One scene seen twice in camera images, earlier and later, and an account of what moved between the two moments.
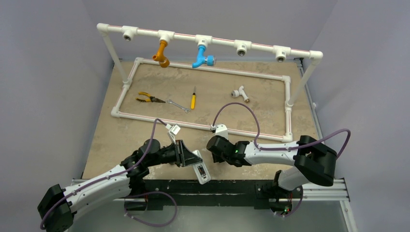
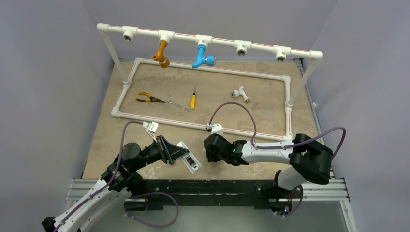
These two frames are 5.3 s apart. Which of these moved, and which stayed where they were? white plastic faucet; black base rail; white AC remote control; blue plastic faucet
Moved: white AC remote control
Stayed: black base rail; blue plastic faucet; white plastic faucet
